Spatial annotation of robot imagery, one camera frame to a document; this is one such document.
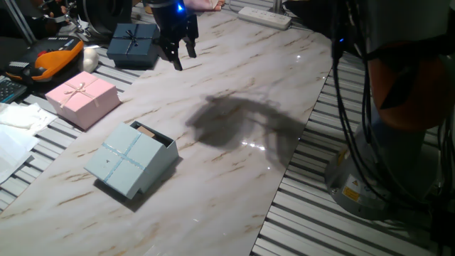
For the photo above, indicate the white paper sheet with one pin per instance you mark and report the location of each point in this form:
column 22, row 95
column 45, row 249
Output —
column 12, row 149

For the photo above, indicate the light blue gift box base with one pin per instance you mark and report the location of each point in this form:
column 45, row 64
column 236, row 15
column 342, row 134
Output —
column 167, row 156

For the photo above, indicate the brown item inside box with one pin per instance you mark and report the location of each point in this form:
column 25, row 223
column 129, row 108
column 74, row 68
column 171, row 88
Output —
column 145, row 131

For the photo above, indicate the light blue gift box lid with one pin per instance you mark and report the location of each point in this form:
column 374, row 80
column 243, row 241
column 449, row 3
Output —
column 121, row 160

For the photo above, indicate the white egg-shaped object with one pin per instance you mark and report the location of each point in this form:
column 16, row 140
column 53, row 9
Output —
column 90, row 58

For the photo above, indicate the aluminium frame bar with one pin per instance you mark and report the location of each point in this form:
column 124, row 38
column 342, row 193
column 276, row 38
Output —
column 19, row 19

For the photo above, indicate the pink gift box with bow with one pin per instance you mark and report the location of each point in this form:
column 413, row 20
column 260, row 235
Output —
column 83, row 99

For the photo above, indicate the white crumpled cloth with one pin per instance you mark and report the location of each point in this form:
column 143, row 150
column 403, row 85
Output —
column 23, row 115

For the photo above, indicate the metal pole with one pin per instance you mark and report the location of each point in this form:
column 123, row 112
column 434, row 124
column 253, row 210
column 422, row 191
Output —
column 277, row 5

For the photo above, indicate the white power strip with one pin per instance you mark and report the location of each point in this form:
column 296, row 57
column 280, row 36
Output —
column 264, row 17

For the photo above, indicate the dark keypad calculator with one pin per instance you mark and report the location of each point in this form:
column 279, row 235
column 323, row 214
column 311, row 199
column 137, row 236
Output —
column 10, row 89

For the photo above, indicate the grey KUKA robot arm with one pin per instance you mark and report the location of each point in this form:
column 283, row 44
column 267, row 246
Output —
column 394, row 149

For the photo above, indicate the orange black teach pendant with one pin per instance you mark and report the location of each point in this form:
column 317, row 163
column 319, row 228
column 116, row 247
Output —
column 49, row 58

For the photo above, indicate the black round device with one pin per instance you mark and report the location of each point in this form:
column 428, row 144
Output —
column 103, row 14

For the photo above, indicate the pink cloth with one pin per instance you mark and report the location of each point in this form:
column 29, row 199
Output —
column 200, row 4

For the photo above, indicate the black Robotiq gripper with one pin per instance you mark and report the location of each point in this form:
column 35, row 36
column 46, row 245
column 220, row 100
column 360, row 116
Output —
column 174, row 21

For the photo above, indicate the navy gift box with bow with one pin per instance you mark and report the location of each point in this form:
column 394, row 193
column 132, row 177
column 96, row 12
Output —
column 131, row 46

